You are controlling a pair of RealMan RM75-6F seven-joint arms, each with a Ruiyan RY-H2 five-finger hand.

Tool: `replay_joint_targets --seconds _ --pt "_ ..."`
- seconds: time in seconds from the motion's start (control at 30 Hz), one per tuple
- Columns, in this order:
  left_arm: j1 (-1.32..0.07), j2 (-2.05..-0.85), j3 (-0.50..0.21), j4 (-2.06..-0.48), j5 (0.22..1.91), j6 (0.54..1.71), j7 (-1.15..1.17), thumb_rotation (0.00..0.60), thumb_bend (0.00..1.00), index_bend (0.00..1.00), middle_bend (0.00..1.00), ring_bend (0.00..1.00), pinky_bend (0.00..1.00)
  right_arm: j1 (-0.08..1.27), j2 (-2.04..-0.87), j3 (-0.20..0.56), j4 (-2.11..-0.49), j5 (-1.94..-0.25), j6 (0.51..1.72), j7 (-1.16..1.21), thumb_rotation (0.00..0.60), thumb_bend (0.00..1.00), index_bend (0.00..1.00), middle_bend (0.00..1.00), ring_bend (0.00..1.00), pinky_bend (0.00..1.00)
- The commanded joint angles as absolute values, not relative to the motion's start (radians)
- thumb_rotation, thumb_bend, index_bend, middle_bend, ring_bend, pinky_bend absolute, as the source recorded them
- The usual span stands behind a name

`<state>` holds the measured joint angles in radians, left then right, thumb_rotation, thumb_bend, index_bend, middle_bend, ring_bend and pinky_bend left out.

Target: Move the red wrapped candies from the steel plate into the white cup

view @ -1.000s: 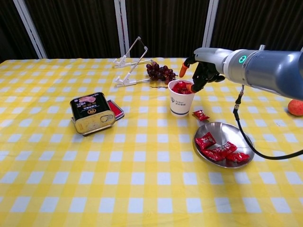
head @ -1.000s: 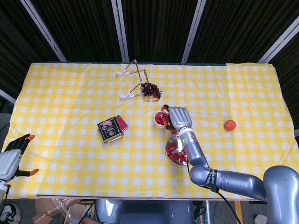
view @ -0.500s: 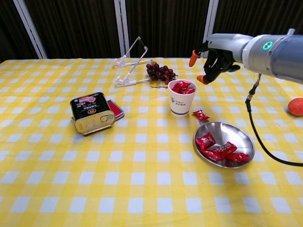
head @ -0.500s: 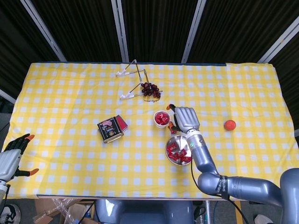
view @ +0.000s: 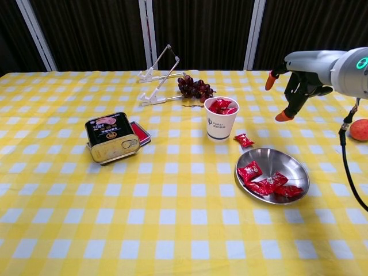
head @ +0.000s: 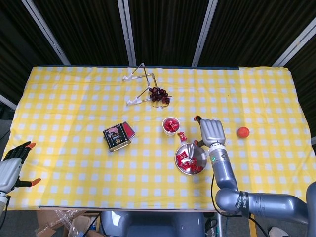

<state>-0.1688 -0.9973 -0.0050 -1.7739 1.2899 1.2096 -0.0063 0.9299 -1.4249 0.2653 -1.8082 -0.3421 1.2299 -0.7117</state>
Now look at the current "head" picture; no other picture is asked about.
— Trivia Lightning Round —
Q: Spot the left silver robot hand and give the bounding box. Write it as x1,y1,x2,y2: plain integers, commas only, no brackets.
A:
0,141,42,193

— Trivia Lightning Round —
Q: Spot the dark red grape bunch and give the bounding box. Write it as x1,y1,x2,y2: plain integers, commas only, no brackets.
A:
148,86,171,104

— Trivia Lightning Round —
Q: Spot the metal table leg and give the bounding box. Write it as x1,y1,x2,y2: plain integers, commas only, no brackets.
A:
217,213,226,237

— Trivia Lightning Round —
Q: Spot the clear plastic wrap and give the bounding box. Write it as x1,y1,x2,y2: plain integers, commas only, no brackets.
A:
53,209,83,237

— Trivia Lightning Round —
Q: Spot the yellow white checkered tablecloth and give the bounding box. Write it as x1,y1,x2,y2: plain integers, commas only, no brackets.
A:
4,65,316,211

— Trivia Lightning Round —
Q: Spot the brown cardboard box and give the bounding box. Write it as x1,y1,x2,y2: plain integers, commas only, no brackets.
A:
34,210,101,237

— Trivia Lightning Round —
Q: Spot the white sneaker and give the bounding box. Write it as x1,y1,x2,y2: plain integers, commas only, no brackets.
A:
268,226,289,237

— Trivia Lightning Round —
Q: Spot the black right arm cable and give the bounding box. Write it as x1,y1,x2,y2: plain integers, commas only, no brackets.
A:
210,172,271,237

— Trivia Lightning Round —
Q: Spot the white paper cup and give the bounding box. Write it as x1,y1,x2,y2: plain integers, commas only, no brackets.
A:
162,117,181,137

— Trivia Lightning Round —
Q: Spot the white wire stand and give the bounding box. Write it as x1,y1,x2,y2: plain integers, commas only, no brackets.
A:
122,62,157,106

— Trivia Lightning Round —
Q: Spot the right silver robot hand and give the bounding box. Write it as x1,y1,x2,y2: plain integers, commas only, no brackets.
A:
193,115,227,149

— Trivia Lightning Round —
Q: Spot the black gold luncheon meat tin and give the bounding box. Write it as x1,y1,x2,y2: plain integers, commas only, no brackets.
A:
103,123,131,152

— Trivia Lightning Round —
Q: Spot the grey robot torso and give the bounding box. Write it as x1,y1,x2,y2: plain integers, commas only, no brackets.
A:
99,211,206,237

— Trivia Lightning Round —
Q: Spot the grey aluminium frame post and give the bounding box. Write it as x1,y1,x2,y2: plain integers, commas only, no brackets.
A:
118,0,137,66
272,17,316,67
192,0,219,67
21,0,71,65
0,93,17,111

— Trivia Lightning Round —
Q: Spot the black pleated curtain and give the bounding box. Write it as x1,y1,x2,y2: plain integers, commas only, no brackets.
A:
0,0,316,139

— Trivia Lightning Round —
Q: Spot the silver metal plate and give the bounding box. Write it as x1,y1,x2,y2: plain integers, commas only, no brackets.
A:
174,142,208,175

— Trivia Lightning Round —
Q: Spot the orange red peach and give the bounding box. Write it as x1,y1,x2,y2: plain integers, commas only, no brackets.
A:
236,126,250,139

